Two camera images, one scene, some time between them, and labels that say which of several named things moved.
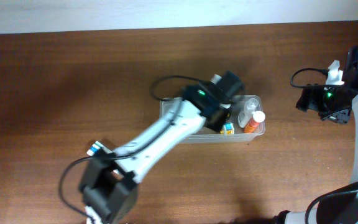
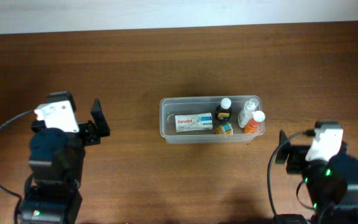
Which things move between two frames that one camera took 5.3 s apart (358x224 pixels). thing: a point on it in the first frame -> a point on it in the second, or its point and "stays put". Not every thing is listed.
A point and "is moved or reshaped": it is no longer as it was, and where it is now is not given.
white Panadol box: x=97 y=147 is moved or reshaped
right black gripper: x=308 y=101 -> x=295 y=158
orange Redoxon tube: x=258 y=116 stays put
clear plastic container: x=245 y=120 stays put
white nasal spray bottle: x=246 y=114 stays put
